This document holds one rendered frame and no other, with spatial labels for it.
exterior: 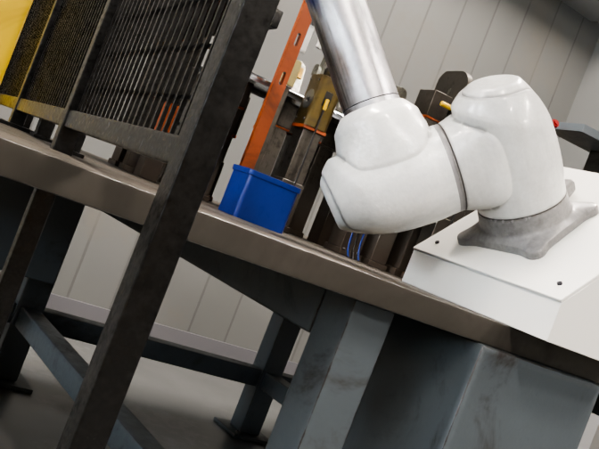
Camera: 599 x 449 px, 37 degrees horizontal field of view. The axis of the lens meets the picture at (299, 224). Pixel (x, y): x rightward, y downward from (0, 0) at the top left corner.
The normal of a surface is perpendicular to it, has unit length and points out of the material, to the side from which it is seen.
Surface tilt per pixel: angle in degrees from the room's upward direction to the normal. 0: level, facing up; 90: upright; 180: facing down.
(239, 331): 90
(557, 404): 90
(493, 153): 104
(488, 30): 90
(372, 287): 90
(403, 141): 77
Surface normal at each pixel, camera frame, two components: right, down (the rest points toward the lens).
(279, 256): 0.50, 0.19
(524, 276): -0.30, -0.87
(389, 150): -0.07, -0.14
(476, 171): 0.01, 0.34
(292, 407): -0.79, -0.31
